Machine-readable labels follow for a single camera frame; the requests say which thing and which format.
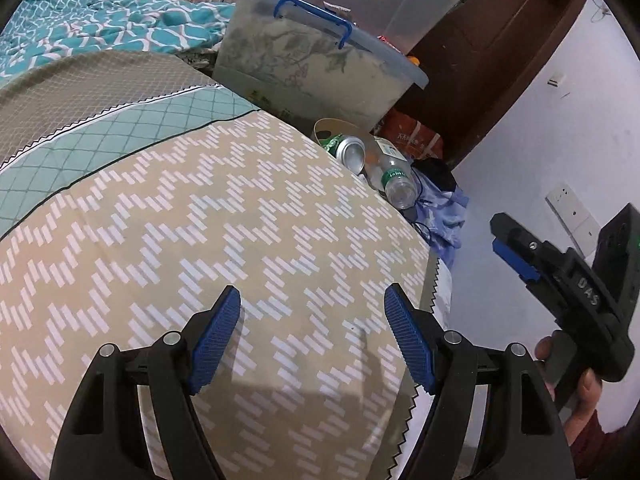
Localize clear storage box teal lid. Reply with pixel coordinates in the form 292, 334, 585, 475
320, 0, 485, 56

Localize person's right forearm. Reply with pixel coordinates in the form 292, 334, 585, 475
565, 407, 637, 472

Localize clear storage box blue handle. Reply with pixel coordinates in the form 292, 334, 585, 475
212, 0, 431, 133

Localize dark brown door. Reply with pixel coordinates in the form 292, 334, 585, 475
407, 0, 588, 171

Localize white wall socket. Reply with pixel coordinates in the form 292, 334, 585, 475
545, 181, 601, 256

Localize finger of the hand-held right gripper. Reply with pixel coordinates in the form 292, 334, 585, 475
489, 212, 556, 263
492, 238, 544, 286

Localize black cloth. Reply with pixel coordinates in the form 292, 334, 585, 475
412, 157, 456, 192

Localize orange plastic bag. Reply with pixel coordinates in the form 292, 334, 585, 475
377, 107, 445, 161

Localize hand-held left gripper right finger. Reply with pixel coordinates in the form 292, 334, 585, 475
384, 283, 576, 480

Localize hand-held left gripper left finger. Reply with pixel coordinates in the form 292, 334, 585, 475
49, 285, 242, 480

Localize clear plastic bottle green label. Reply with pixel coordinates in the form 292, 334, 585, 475
369, 135, 419, 210

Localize person's right hand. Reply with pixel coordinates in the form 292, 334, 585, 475
534, 334, 608, 441

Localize beige zigzag bedspread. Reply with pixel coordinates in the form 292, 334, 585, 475
0, 49, 453, 480

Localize light blue cloth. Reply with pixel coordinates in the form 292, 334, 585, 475
405, 180, 471, 271

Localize tan paper cup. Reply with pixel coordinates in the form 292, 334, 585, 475
312, 118, 366, 152

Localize green and silver can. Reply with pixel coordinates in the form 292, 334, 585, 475
322, 132, 367, 175

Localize teal patterned blanket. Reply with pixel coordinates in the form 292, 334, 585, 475
0, 0, 236, 92

